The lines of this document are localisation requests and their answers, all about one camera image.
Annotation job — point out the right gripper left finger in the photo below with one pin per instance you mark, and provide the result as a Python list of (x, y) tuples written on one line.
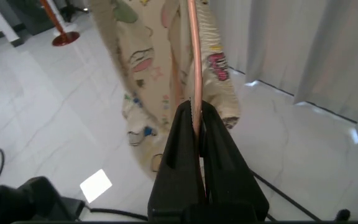
[(176, 174)]

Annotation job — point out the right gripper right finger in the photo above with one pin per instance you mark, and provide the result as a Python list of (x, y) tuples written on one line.
[(232, 186)]

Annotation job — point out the cream printed garment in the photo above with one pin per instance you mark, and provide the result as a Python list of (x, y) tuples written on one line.
[(141, 68)]

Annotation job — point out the pink clothes hanger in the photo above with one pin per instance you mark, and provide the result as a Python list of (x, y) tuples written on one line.
[(197, 62)]

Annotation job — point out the red pole stand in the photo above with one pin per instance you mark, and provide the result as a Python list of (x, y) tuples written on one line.
[(64, 38)]

